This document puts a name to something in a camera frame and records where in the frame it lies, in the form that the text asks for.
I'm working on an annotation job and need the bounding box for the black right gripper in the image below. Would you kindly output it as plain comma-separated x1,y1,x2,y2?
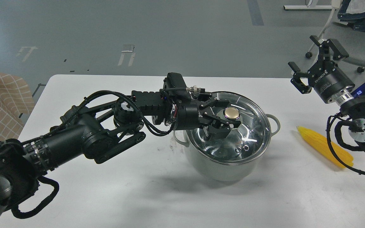
288,35,355,104

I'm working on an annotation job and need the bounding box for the glass pot lid gold knob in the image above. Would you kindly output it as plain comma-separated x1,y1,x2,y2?
185,92,272,165

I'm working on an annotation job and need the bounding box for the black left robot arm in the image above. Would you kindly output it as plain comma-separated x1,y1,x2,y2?
0,73,241,219

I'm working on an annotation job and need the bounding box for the grey office chair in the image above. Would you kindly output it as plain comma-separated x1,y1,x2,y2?
318,0,365,73

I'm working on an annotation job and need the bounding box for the grey-green steel pot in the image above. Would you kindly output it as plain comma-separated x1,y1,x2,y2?
173,105,281,181

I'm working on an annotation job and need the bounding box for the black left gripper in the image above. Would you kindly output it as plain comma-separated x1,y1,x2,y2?
173,94,241,141

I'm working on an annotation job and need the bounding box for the blue denim clothing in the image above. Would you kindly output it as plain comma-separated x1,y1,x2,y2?
337,0,365,32

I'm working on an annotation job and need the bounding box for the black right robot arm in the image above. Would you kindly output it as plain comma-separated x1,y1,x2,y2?
288,35,365,175

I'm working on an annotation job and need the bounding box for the yellow corn cob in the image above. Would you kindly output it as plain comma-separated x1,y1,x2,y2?
297,126,354,168

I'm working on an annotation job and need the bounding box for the beige checkered cloth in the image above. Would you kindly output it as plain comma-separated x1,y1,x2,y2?
0,73,35,141

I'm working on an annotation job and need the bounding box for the white table leg base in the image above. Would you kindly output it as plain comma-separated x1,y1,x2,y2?
283,5,332,10

